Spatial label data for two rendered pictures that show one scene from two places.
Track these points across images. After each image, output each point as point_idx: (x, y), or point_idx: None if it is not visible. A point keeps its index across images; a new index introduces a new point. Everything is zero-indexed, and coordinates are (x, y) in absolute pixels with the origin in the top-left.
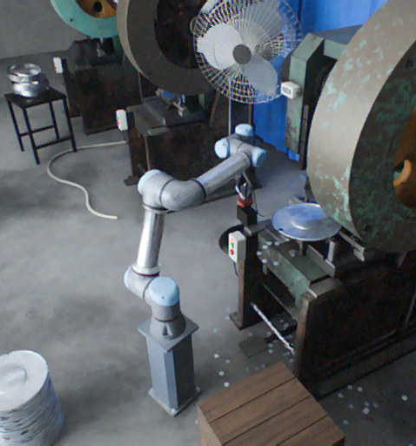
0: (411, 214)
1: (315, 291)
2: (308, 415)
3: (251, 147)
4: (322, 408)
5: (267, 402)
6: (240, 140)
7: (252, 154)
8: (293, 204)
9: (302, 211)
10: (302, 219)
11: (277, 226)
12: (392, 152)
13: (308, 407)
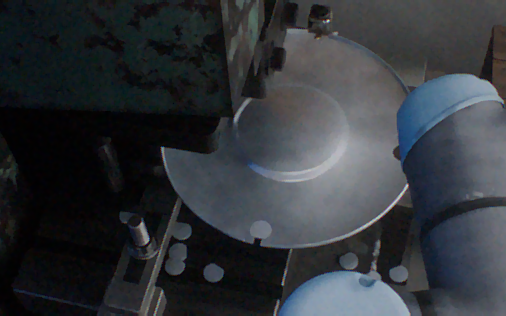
0: None
1: (416, 65)
2: None
3: (478, 125)
4: (494, 69)
5: None
6: (447, 276)
7: (499, 105)
8: (228, 232)
9: (243, 181)
10: (296, 139)
11: (399, 174)
12: None
13: None
